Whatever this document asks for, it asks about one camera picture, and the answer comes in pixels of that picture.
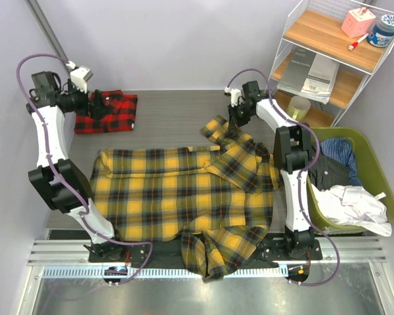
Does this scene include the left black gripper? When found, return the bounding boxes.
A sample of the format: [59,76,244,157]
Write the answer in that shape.
[64,79,112,121]

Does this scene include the yellow plaid long sleeve shirt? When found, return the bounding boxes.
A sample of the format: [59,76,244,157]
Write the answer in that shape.
[90,116,283,279]

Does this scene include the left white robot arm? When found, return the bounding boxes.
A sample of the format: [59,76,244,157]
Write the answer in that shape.
[26,67,127,262]

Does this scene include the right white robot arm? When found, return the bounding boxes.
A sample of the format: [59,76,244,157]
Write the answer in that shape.
[224,81,318,259]

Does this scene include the red black plaid shirt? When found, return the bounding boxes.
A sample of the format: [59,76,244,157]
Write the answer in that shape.
[74,90,138,135]

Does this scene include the pale green mug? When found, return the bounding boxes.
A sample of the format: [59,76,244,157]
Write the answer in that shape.
[286,96,311,122]

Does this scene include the grey setup guide booklet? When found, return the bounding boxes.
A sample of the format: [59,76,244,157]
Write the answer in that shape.
[279,47,317,90]

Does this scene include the white paper manuals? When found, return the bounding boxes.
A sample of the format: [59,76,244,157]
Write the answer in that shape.
[276,54,339,104]

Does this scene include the blue checked shirt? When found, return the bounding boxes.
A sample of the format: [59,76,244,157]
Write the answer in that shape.
[320,137,362,186]

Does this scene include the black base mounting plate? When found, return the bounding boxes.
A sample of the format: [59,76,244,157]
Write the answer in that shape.
[49,229,324,270]

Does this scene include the white shirt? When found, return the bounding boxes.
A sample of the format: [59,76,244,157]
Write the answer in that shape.
[312,185,392,237]

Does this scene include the red white marker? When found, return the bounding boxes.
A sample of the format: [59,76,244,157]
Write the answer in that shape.
[347,33,369,51]

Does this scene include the green laundry basket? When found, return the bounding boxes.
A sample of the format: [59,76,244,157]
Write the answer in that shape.
[307,126,394,230]

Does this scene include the pink cube power strip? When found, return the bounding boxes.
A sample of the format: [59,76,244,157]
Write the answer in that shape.
[341,7,376,38]

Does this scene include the blue lidded jar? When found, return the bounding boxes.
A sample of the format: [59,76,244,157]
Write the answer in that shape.
[367,14,394,48]

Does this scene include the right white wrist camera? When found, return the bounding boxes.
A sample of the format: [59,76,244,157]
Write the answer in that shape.
[224,87,242,108]

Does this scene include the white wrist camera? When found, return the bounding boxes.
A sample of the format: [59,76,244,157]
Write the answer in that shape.
[224,87,242,108]
[66,61,93,94]

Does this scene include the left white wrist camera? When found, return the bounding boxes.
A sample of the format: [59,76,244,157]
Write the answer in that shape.
[66,61,93,94]

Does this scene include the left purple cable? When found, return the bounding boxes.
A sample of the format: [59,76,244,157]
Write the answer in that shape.
[15,52,154,285]

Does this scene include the grey corner wall post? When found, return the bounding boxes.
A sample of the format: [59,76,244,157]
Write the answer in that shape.
[25,0,68,60]

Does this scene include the white wire shelf unit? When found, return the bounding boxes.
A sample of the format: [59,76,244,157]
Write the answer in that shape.
[269,1,394,127]

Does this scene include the slotted cable duct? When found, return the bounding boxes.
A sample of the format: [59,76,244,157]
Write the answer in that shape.
[42,264,288,279]

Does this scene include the aluminium rail frame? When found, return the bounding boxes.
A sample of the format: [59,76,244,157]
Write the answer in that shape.
[20,236,394,314]

